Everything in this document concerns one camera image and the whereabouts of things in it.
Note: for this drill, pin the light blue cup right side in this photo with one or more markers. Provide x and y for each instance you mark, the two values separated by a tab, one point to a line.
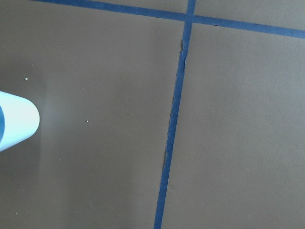
19	120

